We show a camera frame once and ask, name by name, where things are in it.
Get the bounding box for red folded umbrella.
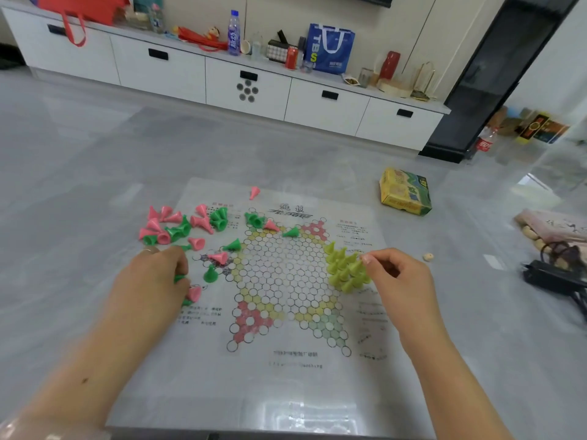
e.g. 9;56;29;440
172;26;229;52

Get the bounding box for person's right hand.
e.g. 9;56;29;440
361;248;448;358

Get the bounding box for yellow-green cone game pieces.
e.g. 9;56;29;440
323;242;371;293

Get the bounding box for white TV cabinet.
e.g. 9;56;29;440
0;2;451;152

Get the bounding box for pale pink jade bracelet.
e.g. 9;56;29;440
0;409;111;440

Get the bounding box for blue-label water bottle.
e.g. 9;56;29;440
227;9;242;56

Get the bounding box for red-label cola bottle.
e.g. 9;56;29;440
475;125;500;153

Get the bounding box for yellow green cardboard box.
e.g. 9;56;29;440
379;167;433;216

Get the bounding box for pink book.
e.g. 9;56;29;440
513;208;587;246

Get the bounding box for black power adapter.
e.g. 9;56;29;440
522;260;587;296

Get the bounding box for person's right forearm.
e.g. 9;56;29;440
405;332;514;440

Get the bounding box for round wooden box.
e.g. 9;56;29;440
377;79;413;98

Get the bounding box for black cable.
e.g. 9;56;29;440
541;241;587;324

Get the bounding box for black white checkered box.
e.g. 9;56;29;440
265;39;289;62

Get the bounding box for checkers board sheet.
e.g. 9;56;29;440
108;177;437;438

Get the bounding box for black glass cabinet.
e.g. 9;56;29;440
419;0;583;163

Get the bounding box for person's left hand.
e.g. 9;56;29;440
103;246;190;340

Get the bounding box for pile of mixed cone pieces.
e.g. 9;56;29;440
139;186;301;307

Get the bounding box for yellow black carton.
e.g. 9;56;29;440
515;113;569;145

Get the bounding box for red fabric bag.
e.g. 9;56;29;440
36;0;129;47

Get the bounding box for blue tote bag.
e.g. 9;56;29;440
303;23;356;75

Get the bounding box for red vase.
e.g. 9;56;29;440
378;51;402;81

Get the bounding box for clear plastic tray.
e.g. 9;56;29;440
270;400;358;436

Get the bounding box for person's left forearm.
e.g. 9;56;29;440
13;311;155;431

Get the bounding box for gold wire rack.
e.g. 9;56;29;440
410;61;437;102

